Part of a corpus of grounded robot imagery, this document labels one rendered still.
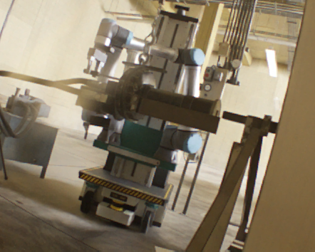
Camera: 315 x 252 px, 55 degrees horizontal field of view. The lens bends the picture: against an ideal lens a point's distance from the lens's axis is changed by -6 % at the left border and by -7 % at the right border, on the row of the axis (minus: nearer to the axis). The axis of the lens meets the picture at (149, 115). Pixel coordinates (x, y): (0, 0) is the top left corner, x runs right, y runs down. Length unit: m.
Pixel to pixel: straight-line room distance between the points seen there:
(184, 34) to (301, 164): 2.24
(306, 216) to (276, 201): 0.07
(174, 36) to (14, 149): 1.78
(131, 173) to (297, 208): 2.10
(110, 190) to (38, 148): 1.09
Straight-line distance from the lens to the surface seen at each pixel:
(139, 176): 2.68
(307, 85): 0.69
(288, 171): 0.68
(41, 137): 3.20
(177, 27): 2.82
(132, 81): 1.60
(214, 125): 1.46
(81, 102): 1.83
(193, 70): 2.25
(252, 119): 1.45
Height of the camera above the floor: 0.73
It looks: 3 degrees up
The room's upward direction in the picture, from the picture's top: 17 degrees clockwise
